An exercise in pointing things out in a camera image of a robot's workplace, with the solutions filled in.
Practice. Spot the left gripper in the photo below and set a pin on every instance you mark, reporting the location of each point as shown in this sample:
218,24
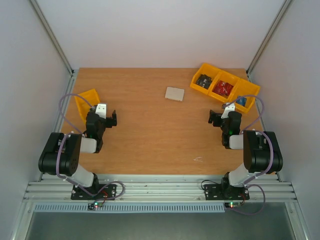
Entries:
114,123

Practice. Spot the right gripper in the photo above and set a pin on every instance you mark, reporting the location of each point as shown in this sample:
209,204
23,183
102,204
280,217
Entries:
216,119

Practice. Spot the beige card holder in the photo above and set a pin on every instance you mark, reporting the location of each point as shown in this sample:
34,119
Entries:
174,93

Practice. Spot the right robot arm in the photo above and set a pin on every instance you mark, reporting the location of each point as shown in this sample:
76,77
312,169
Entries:
261,152

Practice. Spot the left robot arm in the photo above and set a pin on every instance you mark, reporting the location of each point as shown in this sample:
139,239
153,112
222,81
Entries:
60,156

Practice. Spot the red cards stack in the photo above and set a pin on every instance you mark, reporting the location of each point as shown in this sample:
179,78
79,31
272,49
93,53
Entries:
223,88

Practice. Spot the blue card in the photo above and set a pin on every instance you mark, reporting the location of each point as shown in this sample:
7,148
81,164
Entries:
241,101

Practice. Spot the black cards stack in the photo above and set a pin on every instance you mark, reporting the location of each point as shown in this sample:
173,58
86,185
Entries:
204,81

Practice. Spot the yellow bin with black cards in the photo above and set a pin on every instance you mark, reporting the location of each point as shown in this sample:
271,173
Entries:
209,70

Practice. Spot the yellow bin with red cards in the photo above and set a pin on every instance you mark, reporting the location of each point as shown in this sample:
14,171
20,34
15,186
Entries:
226,77

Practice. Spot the yellow bin with blue card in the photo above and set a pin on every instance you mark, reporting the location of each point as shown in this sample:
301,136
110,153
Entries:
246,89

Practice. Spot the single yellow bin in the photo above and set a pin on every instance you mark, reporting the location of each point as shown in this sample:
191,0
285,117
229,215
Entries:
92,97

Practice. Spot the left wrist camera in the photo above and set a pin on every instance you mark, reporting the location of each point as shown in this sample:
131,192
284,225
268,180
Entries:
101,110

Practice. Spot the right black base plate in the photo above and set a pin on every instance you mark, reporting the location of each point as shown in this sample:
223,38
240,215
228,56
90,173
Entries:
217,192

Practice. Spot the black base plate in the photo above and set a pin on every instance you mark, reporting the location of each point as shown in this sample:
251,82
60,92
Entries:
108,192
217,192

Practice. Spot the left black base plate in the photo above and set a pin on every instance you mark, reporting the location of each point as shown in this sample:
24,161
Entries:
108,192

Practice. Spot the aluminium rail frame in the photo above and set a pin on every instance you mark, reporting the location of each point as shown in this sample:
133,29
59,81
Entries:
160,152

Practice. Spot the grey slotted cable duct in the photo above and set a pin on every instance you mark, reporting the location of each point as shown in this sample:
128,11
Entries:
130,208

